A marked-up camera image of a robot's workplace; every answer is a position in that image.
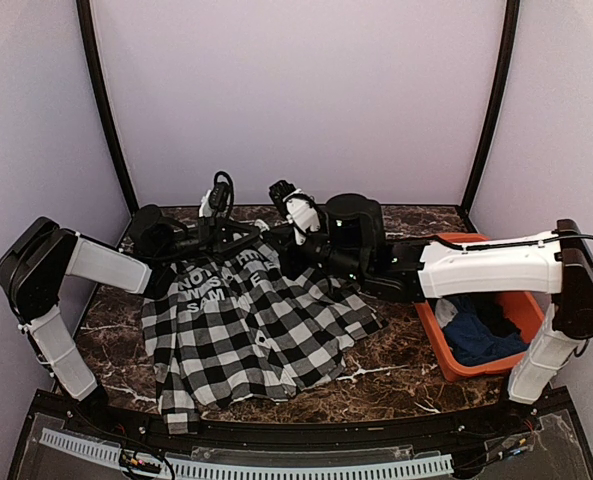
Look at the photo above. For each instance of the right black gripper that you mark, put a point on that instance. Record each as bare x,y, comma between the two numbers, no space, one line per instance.
290,264

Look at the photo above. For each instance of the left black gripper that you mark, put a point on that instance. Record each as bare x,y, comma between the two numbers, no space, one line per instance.
217,239

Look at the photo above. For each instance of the black white plaid shirt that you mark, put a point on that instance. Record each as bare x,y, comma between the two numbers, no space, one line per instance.
231,330

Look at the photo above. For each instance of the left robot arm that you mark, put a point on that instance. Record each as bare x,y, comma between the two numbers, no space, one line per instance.
33,269

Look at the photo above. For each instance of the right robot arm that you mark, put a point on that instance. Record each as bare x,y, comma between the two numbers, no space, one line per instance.
346,238

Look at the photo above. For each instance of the blue garment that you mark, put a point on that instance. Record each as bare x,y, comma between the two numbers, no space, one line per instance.
471,343

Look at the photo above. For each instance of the black garment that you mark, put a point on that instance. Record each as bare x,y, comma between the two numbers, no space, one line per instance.
492,315

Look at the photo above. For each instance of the orange plastic basket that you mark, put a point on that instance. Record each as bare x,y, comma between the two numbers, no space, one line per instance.
511,269

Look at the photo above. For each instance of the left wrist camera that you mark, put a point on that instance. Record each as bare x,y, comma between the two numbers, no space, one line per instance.
218,202

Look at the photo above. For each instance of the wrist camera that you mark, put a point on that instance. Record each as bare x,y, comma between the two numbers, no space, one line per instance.
218,202
305,219

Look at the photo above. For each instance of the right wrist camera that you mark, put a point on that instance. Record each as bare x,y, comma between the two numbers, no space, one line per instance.
305,219

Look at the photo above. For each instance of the black front rail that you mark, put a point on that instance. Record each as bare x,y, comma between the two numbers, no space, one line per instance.
453,431

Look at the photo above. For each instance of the white slotted cable duct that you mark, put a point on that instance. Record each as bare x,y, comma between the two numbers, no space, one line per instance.
208,463

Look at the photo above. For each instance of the left black frame post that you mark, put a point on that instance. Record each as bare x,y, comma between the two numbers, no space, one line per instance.
102,101

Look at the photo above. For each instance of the black frame post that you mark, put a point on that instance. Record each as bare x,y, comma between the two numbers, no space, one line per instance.
492,114
102,101

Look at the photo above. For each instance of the right black frame post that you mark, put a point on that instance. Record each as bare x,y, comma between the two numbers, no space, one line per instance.
492,114

